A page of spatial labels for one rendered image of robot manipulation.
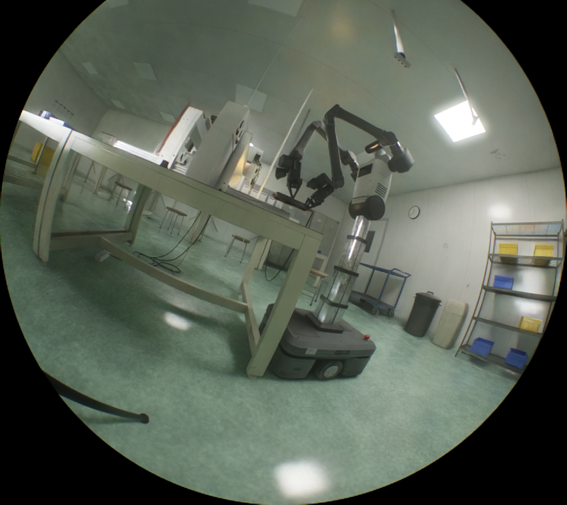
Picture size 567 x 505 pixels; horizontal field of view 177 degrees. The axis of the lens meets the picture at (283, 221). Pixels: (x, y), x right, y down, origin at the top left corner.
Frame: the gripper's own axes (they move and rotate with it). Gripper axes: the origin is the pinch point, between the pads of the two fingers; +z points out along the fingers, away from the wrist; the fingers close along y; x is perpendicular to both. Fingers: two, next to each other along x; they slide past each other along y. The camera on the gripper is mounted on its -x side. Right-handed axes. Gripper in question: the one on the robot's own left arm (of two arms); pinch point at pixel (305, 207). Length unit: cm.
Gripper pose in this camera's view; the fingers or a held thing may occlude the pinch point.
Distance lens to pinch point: 99.8
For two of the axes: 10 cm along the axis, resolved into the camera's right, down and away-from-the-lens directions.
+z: -7.7, 6.1, -1.7
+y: 1.7, -0.6, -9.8
